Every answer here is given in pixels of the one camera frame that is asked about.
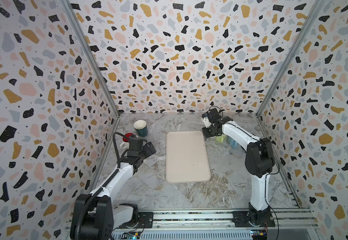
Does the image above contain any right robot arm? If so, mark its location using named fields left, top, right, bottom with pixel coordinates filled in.
left=201, top=108, right=275, bottom=226

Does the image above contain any left corner aluminium profile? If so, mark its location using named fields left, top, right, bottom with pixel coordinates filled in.
left=61, top=0, right=120, bottom=119

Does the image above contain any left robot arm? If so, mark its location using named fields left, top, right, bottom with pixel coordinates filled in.
left=70, top=136, right=157, bottom=240

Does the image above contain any corner aluminium profile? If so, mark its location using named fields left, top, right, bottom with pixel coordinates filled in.
left=61, top=0, right=120, bottom=119
left=255, top=0, right=324, bottom=119

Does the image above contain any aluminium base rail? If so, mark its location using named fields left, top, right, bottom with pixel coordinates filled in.
left=112, top=209, right=324, bottom=240

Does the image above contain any beige rectangular tray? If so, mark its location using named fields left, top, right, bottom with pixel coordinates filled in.
left=166, top=131, right=211, bottom=184

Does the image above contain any dark teal mug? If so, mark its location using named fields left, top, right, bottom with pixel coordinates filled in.
left=134, top=120, right=148, bottom=138

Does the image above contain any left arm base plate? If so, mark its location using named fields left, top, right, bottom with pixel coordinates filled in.
left=117, top=212, right=154, bottom=230

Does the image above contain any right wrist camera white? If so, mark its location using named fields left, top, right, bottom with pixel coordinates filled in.
left=202, top=117, right=211, bottom=128

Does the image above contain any right corner aluminium profile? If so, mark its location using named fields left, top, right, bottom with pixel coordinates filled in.
left=255, top=0, right=324, bottom=119

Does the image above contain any light green mug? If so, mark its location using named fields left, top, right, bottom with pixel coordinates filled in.
left=215, top=135, right=227, bottom=143

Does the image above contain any blue butterfly mug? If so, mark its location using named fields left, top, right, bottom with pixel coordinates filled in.
left=227, top=136, right=239, bottom=149

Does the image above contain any white mug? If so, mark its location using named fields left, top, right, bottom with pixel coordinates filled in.
left=120, top=133, right=136, bottom=150

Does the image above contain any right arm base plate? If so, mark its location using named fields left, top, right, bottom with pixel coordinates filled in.
left=232, top=211, right=276, bottom=228

